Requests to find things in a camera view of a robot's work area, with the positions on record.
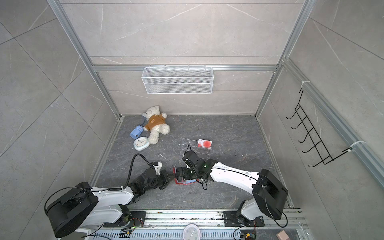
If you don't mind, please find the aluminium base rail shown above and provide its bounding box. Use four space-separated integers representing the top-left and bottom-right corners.
56 209 310 240

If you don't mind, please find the clear acrylic card stand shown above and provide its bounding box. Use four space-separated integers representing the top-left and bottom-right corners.
179 138 212 160

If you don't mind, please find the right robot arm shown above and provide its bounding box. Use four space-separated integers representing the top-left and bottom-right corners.
173 150 289 227

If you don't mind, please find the red leather card holder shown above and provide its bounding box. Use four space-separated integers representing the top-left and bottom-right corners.
173 167 197 185

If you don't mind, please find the pink white credit card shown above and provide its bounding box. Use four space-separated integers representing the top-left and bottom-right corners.
198 139 212 149

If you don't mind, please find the black wire hook rack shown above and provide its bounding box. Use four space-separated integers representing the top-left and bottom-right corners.
286 89 353 168

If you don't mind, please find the white wire mesh basket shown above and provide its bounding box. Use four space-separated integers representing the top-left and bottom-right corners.
142 67 214 95

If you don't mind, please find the white teddy bear orange shirt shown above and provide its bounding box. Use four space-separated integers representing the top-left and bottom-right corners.
143 106 170 145

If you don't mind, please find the white round clock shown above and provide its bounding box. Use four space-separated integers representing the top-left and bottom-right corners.
183 224 202 240

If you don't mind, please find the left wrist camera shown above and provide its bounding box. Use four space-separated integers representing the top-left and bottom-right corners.
151 162 162 176

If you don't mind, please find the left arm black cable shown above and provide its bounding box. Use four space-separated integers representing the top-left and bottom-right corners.
44 153 154 214

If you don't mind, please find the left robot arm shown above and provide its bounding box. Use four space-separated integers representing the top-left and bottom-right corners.
45 166 174 238

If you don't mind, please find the pink block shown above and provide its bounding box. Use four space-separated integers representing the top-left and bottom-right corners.
276 231 290 240

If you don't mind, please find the blue small bottle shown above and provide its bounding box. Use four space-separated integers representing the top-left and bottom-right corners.
130 125 144 140

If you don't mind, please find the light blue alarm clock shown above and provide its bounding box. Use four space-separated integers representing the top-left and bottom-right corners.
134 137 150 152

